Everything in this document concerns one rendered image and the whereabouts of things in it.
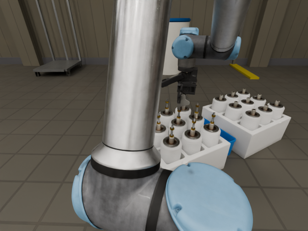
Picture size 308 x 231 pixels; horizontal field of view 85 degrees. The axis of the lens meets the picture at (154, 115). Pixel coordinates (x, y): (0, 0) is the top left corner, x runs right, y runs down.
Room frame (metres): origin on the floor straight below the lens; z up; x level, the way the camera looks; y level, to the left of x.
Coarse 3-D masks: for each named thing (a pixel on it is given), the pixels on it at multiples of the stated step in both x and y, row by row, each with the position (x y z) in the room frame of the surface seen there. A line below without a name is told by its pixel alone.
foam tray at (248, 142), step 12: (204, 108) 1.06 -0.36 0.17; (216, 120) 0.96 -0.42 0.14; (228, 120) 0.89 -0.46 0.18; (240, 120) 0.89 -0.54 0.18; (276, 120) 0.89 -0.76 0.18; (288, 120) 0.91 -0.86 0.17; (228, 132) 0.86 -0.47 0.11; (240, 132) 0.80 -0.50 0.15; (252, 132) 0.76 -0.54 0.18; (264, 132) 0.79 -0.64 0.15; (276, 132) 0.87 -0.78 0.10; (240, 144) 0.78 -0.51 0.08; (252, 144) 0.75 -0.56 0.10; (264, 144) 0.82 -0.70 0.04
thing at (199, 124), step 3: (189, 120) 0.78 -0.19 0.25; (201, 120) 0.78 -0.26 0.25; (189, 123) 0.78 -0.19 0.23; (192, 123) 0.77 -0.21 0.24; (195, 123) 0.76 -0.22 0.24; (198, 123) 0.76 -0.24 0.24; (201, 123) 0.76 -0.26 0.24; (189, 126) 0.78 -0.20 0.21; (195, 126) 0.76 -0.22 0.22; (198, 126) 0.76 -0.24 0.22; (201, 126) 0.77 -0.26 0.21; (189, 129) 0.77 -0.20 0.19; (195, 129) 0.76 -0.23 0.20; (198, 129) 0.76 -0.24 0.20
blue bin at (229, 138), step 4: (204, 120) 1.01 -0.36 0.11; (204, 124) 1.00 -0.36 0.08; (220, 132) 0.87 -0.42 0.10; (224, 132) 0.85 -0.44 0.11; (220, 136) 0.87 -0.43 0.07; (224, 136) 0.85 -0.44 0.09; (228, 136) 0.82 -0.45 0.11; (232, 136) 0.81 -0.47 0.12; (228, 140) 0.81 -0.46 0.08; (232, 140) 0.77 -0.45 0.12; (232, 144) 0.77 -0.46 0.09; (228, 152) 0.76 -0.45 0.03
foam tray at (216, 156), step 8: (168, 128) 0.80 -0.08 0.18; (168, 136) 0.73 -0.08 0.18; (224, 144) 0.66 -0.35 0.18; (184, 152) 0.60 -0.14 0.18; (200, 152) 0.60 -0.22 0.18; (208, 152) 0.60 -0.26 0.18; (216, 152) 0.62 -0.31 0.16; (224, 152) 0.65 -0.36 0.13; (184, 160) 0.55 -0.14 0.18; (192, 160) 0.56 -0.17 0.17; (200, 160) 0.58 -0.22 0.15; (208, 160) 0.60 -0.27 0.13; (216, 160) 0.63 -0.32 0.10; (224, 160) 0.66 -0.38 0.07; (168, 168) 0.50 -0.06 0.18
